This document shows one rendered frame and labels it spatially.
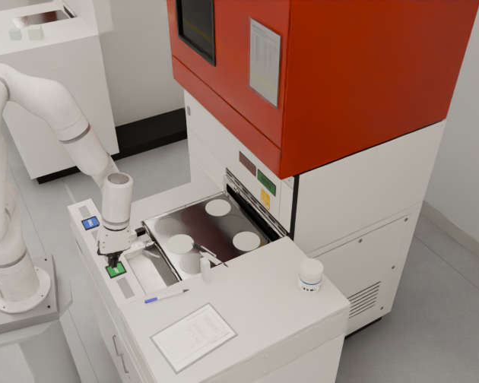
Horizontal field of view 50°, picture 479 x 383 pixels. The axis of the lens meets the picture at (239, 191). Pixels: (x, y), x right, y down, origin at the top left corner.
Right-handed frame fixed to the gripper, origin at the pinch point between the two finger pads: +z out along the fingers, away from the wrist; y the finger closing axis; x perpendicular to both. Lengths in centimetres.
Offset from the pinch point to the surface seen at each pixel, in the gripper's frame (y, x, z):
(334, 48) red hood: -54, 15, -75
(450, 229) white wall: -221, -14, 52
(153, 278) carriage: -14.0, 2.5, 10.1
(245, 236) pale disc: -49.5, 2.7, 0.5
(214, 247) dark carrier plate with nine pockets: -37.1, 1.5, 3.2
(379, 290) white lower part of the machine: -126, 15, 43
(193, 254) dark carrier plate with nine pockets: -29.4, 0.8, 4.9
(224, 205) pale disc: -51, -17, 0
